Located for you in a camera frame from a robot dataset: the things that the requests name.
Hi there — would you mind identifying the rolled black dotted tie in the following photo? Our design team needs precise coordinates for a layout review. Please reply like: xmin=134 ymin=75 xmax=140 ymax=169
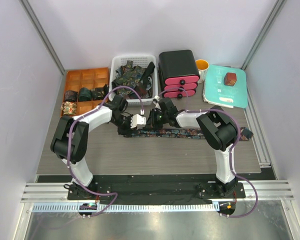
xmin=90 ymin=84 xmax=109 ymax=101

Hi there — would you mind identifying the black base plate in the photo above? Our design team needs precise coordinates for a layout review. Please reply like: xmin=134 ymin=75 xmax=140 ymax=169
xmin=63 ymin=174 xmax=246 ymax=206

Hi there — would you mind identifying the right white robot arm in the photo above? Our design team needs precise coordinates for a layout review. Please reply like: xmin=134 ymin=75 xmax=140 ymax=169
xmin=146 ymin=96 xmax=241 ymax=198

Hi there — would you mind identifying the green paisley tie in basket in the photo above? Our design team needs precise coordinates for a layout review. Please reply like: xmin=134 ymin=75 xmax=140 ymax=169
xmin=111 ymin=60 xmax=147 ymax=89

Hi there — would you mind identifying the rolled cream floral tie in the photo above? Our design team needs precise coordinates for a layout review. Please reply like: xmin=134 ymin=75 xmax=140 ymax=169
xmin=60 ymin=101 xmax=77 ymax=116

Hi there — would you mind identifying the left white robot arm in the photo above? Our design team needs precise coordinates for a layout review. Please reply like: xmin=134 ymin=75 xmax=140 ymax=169
xmin=50 ymin=96 xmax=133 ymax=200

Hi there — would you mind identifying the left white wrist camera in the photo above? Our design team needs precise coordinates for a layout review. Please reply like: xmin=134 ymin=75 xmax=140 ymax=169
xmin=130 ymin=114 xmax=147 ymax=129

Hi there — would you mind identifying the rolled dark green tie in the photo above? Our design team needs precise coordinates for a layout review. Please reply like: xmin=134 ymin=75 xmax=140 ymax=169
xmin=78 ymin=87 xmax=92 ymax=102

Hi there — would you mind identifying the dark red patterned tie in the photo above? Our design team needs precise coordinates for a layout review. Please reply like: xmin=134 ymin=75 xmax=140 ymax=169
xmin=134 ymin=84 xmax=151 ymax=99

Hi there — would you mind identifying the orange wooden divided tray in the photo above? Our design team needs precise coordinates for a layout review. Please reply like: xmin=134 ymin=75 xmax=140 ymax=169
xmin=60 ymin=67 xmax=110 ymax=117

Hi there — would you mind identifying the black pink drawer organizer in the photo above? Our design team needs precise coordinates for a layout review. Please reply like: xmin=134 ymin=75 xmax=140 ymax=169
xmin=158 ymin=49 xmax=200 ymax=99

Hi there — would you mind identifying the white slotted cable duct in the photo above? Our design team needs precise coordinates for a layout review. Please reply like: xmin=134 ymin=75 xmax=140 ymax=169
xmin=32 ymin=201 xmax=220 ymax=213

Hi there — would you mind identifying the purple cable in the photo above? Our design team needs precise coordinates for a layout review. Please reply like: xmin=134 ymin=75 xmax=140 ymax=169
xmin=153 ymin=87 xmax=260 ymax=218
xmin=62 ymin=86 xmax=146 ymax=218

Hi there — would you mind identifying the white mug yellow inside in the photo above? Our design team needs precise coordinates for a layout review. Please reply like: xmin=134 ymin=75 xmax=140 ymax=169
xmin=195 ymin=59 xmax=210 ymax=84

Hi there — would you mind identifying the aluminium frame rail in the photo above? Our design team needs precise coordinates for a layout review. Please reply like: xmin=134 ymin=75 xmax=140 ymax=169
xmin=21 ymin=180 xmax=295 ymax=203

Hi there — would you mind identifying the black tie in basket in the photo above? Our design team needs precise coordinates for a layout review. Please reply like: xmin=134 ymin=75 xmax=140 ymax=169
xmin=140 ymin=61 xmax=156 ymax=85

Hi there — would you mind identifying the red brown small box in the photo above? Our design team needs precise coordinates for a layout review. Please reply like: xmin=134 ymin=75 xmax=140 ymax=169
xmin=223 ymin=72 xmax=237 ymax=87

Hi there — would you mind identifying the rolled brown patterned tie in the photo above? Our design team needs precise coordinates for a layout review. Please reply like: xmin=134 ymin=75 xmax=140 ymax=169
xmin=64 ymin=90 xmax=78 ymax=103

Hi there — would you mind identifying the navy floral silk tie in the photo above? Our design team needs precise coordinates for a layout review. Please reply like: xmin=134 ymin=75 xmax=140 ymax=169
xmin=122 ymin=126 xmax=254 ymax=142

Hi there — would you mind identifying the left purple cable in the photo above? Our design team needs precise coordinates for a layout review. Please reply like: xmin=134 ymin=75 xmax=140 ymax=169
xmin=62 ymin=86 xmax=146 ymax=218

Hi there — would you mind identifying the teal book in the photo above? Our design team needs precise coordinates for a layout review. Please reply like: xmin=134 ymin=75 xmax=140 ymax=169
xmin=202 ymin=65 xmax=248 ymax=109

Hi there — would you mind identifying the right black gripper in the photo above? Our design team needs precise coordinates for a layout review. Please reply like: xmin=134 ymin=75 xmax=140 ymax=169
xmin=143 ymin=108 xmax=169 ymax=131

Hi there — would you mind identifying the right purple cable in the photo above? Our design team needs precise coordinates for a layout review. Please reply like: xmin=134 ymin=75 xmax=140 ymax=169
xmin=153 ymin=87 xmax=260 ymax=218

